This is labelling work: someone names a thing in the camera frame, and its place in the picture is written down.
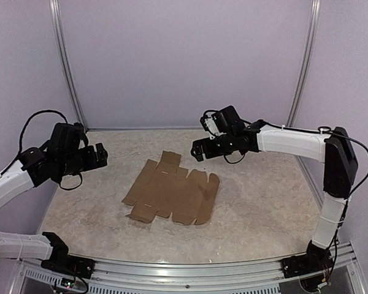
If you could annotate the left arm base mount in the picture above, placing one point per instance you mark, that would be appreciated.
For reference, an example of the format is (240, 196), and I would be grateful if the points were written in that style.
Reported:
(80, 267)

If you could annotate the aluminium corner post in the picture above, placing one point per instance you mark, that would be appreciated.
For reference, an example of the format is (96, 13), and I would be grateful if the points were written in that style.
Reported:
(306, 60)
(64, 59)

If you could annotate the left aluminium corner post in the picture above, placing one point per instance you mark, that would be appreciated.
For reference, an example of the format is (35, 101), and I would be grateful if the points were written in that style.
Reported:
(64, 59)

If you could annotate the right aluminium corner post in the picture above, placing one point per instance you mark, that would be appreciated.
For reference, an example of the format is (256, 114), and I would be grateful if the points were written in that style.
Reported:
(306, 60)

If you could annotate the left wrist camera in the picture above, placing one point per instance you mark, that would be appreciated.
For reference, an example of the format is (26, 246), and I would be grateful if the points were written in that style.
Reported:
(80, 130)

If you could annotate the front aluminium frame rail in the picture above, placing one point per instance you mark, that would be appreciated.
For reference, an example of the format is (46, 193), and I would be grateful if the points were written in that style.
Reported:
(258, 276)

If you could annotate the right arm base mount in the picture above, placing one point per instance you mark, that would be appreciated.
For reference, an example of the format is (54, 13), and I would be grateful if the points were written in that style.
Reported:
(300, 265)

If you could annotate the small circuit board with led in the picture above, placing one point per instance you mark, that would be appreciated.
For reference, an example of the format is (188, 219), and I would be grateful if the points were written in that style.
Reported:
(67, 283)

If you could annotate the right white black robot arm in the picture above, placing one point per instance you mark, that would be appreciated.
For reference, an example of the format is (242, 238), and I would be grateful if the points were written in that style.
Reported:
(229, 133)

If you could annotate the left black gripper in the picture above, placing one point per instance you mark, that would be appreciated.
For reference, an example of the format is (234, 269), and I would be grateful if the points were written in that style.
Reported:
(92, 162)

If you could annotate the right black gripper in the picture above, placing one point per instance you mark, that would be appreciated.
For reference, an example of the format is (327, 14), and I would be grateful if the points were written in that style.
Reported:
(197, 144)

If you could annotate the brown cardboard box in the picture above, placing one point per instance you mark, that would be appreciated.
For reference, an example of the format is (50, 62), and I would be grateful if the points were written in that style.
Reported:
(165, 189)

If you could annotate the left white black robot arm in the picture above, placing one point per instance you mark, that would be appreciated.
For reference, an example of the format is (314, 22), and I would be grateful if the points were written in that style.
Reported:
(66, 153)

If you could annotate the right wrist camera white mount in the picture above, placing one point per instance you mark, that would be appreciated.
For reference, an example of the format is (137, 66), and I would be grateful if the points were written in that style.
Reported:
(208, 123)

